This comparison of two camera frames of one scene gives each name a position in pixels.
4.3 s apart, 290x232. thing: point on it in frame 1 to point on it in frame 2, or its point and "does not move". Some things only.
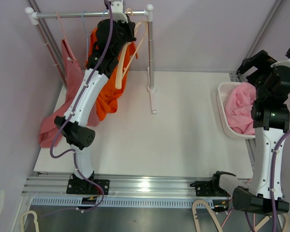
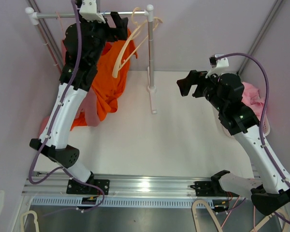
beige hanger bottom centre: (210, 210) does not move
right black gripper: (262, 60) to (194, 78)
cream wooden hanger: (120, 74) to (156, 21)
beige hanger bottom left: (36, 218) does not move
